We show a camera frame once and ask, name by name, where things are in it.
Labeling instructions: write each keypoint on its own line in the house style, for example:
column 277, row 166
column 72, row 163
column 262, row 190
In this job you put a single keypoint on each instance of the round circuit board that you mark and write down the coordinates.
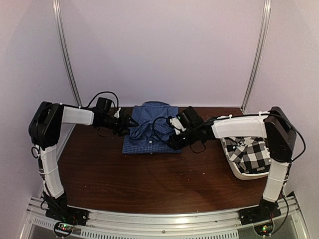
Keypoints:
column 62, row 229
column 264, row 229

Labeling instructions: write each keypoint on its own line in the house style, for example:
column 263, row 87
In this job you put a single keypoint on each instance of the white plastic basket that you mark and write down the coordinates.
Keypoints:
column 244, row 174

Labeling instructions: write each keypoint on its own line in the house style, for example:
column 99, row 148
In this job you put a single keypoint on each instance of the aluminium front rail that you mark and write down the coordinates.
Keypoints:
column 224, row 224

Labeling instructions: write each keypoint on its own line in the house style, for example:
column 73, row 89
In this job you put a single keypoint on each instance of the aluminium frame post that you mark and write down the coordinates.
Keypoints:
column 264, row 27
column 64, row 51

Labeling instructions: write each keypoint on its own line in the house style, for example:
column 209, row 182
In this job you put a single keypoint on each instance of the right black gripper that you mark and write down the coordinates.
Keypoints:
column 177, row 145

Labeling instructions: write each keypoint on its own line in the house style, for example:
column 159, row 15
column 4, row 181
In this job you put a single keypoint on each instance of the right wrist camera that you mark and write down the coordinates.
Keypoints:
column 186, row 119

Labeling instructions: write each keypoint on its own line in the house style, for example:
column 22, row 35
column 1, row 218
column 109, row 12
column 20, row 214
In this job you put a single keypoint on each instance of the black white plaid shirt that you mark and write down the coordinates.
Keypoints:
column 246, row 152

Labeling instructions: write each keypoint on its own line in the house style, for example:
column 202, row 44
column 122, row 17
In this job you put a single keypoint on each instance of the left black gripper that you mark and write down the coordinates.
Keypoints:
column 123, row 125

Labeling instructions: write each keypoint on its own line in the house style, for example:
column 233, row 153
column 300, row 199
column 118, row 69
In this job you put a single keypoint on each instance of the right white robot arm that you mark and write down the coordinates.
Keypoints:
column 273, row 126

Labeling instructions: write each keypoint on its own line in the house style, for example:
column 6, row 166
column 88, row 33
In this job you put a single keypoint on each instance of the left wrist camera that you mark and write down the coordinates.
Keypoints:
column 106, row 107

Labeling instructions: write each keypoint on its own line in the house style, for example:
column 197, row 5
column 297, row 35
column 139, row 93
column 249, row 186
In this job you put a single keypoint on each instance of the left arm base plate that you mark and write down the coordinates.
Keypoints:
column 71, row 215

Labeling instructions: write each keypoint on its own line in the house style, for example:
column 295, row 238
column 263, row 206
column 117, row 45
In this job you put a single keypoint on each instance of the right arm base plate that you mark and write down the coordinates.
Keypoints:
column 257, row 214

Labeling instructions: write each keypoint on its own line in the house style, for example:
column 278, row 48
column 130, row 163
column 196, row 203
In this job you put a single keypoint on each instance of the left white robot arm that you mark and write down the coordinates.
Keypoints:
column 44, row 131

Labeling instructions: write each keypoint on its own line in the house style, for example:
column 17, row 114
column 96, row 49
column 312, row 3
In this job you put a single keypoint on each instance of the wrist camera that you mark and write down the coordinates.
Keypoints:
column 186, row 119
column 106, row 107

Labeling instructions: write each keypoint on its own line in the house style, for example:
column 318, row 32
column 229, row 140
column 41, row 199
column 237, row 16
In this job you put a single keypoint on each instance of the left round circuit board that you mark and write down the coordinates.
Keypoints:
column 62, row 229

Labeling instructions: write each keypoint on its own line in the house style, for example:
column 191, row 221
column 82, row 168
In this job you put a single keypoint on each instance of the right aluminium frame post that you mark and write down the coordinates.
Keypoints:
column 264, row 27

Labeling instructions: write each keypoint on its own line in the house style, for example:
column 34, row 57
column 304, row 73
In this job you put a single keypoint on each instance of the left aluminium frame post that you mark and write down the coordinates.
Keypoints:
column 64, row 51

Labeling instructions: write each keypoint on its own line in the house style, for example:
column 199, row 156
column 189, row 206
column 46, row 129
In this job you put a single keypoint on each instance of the right round circuit board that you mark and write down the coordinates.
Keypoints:
column 264, row 229

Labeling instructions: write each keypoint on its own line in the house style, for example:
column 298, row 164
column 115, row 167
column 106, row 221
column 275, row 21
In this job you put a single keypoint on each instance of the blue checked long sleeve shirt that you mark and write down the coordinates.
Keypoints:
column 153, row 130

